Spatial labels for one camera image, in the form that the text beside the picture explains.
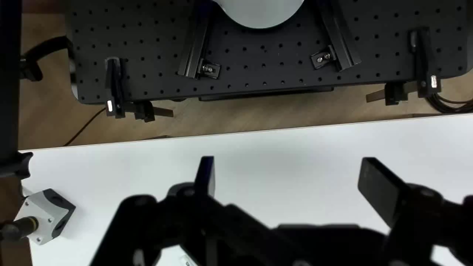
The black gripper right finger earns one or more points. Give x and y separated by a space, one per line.
378 186

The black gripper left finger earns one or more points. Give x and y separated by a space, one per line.
204 173

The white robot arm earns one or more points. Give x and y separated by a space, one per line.
259 12

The black plate clamp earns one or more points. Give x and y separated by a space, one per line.
421 59
115 89

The black angled strut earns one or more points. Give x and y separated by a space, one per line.
340 39
195 45

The grey emergency stop button box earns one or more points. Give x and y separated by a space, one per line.
46 212

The black stand pole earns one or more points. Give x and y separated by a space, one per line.
9 74

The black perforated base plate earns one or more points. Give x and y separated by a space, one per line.
266 53

